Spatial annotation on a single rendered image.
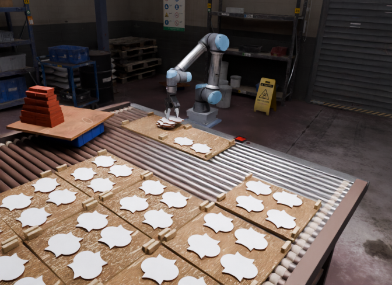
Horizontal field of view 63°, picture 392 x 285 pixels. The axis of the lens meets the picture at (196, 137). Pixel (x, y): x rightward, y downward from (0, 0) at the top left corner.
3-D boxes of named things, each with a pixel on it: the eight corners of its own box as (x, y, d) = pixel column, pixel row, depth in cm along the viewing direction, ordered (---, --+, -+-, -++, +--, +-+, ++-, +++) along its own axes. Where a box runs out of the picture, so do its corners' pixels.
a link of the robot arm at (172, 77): (179, 71, 230) (169, 72, 225) (179, 86, 234) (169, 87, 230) (174, 69, 236) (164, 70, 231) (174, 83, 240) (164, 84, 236)
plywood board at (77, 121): (58, 106, 252) (58, 104, 251) (114, 115, 239) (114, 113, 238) (6, 128, 208) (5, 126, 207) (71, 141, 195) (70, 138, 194)
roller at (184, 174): (77, 126, 255) (76, 120, 253) (319, 239, 145) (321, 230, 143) (72, 128, 251) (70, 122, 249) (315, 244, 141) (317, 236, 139)
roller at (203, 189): (71, 128, 251) (70, 122, 249) (315, 244, 141) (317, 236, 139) (66, 129, 247) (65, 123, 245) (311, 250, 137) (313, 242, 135)
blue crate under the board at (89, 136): (70, 125, 244) (68, 113, 240) (105, 131, 236) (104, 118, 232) (40, 141, 217) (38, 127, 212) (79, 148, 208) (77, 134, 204)
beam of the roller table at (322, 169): (133, 108, 305) (133, 102, 303) (367, 190, 188) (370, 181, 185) (126, 110, 299) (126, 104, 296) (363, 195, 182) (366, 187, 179)
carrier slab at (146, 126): (153, 115, 270) (153, 114, 270) (190, 128, 247) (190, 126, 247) (120, 127, 245) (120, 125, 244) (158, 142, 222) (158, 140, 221)
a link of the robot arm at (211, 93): (211, 100, 269) (220, 32, 250) (221, 105, 258) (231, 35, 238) (199, 101, 263) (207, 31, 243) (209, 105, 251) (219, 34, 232)
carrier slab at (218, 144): (191, 128, 247) (191, 127, 246) (235, 143, 224) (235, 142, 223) (158, 142, 222) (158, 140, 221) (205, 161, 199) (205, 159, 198)
